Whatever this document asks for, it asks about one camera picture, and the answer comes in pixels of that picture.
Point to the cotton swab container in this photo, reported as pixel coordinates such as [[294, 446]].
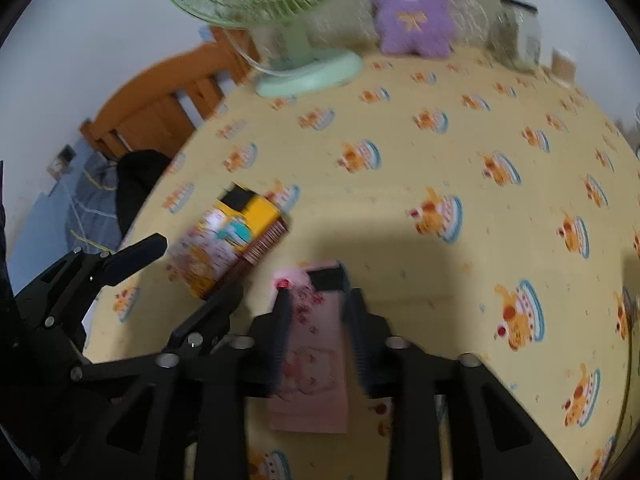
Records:
[[563, 67]]

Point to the beige patterned board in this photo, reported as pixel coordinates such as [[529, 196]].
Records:
[[350, 23]]

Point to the wooden chair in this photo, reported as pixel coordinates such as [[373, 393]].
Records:
[[146, 114]]

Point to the glass jar with lid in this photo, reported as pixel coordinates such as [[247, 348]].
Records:
[[514, 38]]

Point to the purple plush bunny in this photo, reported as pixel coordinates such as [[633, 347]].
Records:
[[422, 27]]

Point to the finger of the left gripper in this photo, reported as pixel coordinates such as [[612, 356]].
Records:
[[100, 269], [199, 334]]

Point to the black clothing on chair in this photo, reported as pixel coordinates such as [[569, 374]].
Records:
[[137, 174]]

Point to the cartoon tissue box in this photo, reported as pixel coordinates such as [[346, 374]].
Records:
[[226, 241]]

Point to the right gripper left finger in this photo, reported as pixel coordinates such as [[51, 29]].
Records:
[[204, 398]]

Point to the plaid grey pillow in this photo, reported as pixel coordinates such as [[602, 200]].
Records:
[[91, 222]]

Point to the green desk fan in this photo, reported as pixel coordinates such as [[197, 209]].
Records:
[[303, 69]]

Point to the pink tissue pack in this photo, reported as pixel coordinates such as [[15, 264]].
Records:
[[311, 393]]

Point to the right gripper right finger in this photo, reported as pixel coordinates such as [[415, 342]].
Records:
[[440, 404]]

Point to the yellow cake print tablecloth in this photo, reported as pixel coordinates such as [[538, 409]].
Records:
[[479, 210]]

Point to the wall power outlet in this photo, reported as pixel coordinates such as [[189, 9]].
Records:
[[61, 162]]

